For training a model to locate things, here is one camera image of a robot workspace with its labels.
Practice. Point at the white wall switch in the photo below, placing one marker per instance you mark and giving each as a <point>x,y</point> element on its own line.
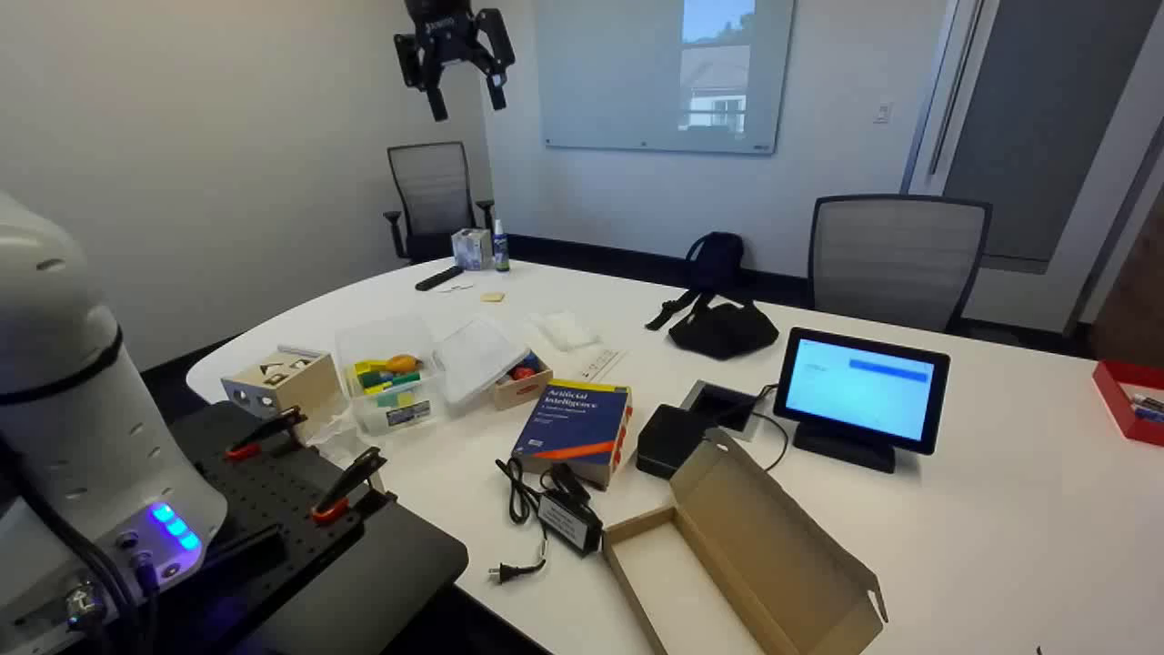
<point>880,113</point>

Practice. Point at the white wipes pack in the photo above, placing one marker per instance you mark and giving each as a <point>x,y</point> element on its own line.
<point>469,250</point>

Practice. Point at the black tablet monitor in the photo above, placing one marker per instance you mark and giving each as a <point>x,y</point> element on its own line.
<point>859,387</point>

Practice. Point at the armless grey mesh chair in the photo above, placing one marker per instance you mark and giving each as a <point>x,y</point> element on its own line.
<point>897,257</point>

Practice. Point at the black table socket box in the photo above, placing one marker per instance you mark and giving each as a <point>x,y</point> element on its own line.
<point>722,404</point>

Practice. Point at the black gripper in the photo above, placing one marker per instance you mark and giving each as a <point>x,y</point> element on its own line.
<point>453,28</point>

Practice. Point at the small cardboard box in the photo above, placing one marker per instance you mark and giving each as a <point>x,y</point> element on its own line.
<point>530,381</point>

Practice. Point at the black power adapter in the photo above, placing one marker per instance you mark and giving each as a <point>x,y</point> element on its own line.
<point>567,513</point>

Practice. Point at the wall whiteboard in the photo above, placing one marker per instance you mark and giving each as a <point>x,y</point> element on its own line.
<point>632,74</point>

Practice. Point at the clear plastic tote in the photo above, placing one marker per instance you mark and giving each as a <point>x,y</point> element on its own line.
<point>387,387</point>

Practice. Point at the small black box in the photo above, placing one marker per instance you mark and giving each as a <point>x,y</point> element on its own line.
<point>665,437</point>

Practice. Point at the open brown cardboard box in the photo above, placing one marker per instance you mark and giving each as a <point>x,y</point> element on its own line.
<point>749,559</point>

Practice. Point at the black remote control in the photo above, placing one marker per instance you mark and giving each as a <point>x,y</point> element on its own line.
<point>438,278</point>

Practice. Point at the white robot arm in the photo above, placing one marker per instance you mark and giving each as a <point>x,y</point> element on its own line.
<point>60,402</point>

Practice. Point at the blue and orange book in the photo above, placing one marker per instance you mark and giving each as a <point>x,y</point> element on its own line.
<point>571,425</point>

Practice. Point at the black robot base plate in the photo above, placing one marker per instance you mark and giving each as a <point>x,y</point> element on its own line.
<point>302,569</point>

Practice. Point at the red box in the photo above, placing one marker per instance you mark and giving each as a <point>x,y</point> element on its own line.
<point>1131,402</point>

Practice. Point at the wooden shape sorter box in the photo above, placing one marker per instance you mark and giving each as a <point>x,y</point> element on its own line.
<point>290,387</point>

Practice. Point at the black clamp with red tips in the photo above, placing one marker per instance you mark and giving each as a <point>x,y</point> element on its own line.
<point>263,434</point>
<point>350,486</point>

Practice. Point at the white paper card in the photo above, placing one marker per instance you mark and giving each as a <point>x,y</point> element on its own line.
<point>598,362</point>

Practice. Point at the black bag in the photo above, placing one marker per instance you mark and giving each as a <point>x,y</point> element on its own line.
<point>722,325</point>

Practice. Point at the small clear bottle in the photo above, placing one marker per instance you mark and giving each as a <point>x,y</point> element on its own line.
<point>498,250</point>

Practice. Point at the small white tape roll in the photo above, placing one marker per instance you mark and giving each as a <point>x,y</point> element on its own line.
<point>492,296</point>

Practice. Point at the grey door panel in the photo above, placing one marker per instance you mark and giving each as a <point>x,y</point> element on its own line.
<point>1057,120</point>

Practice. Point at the grey mesh chair with armrests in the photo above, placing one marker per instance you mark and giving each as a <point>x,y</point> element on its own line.
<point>428,193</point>

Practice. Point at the white tissue packet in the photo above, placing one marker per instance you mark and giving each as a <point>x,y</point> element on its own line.
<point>567,334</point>

